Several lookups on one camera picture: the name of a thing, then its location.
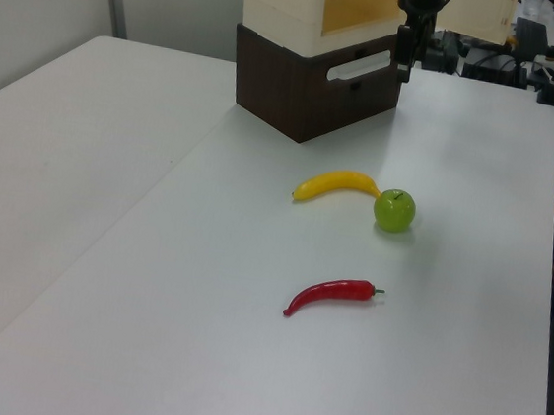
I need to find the cream wooden cabinet door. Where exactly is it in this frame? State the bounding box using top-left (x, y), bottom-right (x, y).
top-left (432, 0), bottom-right (519, 48)

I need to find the cream wooden cabinet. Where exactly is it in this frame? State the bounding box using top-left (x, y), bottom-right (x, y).
top-left (235, 0), bottom-right (410, 68)

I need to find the dark green electronic device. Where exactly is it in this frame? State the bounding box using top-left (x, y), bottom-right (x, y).
top-left (419, 27), bottom-right (464, 75)

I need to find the black electronics box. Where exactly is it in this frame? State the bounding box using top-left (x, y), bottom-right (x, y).
top-left (459, 47), bottom-right (531, 89)

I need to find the dark brown drawer box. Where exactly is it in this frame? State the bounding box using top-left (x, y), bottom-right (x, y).
top-left (224, 16), bottom-right (408, 155)

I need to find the yellow toy banana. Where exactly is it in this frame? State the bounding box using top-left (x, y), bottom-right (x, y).
top-left (291, 164), bottom-right (385, 211)

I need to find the green toy apple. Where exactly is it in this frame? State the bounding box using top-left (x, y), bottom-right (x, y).
top-left (371, 186), bottom-right (418, 236)

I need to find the red toy chili pepper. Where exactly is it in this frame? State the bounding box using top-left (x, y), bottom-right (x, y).
top-left (282, 271), bottom-right (388, 327)

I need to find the white drawer handle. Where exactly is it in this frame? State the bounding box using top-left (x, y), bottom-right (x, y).
top-left (325, 43), bottom-right (392, 89)

